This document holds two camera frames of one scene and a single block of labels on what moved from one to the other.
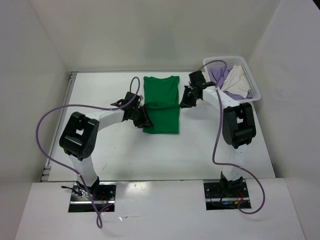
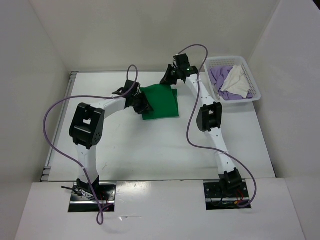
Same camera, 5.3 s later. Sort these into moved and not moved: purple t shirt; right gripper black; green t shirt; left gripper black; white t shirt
Moved: left gripper black; green t shirt; right gripper black
Not moved: white t shirt; purple t shirt
